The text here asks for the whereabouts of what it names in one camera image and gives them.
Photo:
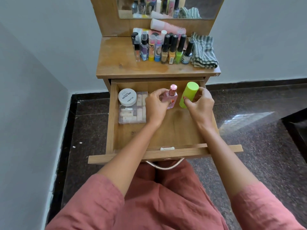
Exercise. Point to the person's right hand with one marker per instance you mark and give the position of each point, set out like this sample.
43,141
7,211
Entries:
202,108

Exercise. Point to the person's left hand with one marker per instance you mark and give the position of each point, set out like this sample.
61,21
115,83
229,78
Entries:
156,107

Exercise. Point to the pink perfume bottle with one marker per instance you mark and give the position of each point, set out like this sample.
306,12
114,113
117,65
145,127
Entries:
172,98

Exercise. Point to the lime green bottle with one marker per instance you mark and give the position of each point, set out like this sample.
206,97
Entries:
189,89

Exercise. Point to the clear box of beige tubes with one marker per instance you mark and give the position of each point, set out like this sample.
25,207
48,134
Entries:
132,116

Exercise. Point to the white round jar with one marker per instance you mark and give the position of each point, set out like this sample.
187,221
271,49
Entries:
127,97

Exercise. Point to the wooden drawer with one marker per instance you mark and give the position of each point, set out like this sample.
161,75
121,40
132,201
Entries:
175,131

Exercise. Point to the white label nail polish bottle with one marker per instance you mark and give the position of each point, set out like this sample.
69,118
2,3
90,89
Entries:
185,58

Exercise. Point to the beige nail polish bottle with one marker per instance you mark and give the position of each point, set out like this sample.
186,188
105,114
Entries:
164,55

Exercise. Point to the yellow nail polish bottle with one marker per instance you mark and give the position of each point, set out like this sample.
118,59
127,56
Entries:
171,56

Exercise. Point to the lilac cap tube blue base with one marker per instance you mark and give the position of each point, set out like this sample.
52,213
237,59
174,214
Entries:
157,52

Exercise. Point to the green striped cloth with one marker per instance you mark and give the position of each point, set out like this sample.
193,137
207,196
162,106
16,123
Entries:
203,52

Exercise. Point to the green nail polish bottle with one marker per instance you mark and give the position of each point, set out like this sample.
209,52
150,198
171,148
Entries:
178,56

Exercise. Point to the lilac cap tube yellow base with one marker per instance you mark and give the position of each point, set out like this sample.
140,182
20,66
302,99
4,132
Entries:
151,51

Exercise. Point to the blue printed spray bottle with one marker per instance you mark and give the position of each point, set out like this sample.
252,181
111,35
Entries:
144,51

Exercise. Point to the clear spray bottle black cap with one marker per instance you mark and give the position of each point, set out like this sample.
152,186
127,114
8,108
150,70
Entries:
137,52

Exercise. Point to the cluster of small cosmetic bottles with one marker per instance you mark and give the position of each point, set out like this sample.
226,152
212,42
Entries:
134,35

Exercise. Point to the dark nail polish white cap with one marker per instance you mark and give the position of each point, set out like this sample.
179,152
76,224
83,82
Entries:
163,33

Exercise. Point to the pink tube white cap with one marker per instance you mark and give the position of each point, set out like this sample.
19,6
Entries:
168,26

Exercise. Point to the person's right forearm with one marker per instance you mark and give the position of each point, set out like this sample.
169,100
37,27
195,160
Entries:
227,162

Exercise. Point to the person's left forearm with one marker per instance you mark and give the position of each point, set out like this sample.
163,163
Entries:
129,160

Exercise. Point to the person's legs pink trousers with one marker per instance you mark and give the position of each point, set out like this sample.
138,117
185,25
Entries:
172,201

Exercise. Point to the person's right pink sleeve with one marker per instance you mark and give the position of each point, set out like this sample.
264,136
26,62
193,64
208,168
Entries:
263,210

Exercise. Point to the person's pink sleeve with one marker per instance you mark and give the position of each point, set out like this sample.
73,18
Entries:
263,210
88,206

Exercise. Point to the person's left pink sleeve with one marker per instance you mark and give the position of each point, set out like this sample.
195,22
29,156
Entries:
88,206

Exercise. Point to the wooden dressing table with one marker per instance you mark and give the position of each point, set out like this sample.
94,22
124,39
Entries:
115,59

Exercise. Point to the black furniture base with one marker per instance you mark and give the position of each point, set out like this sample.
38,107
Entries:
297,131

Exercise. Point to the dressing table mirror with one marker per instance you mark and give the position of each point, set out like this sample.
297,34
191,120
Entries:
211,7

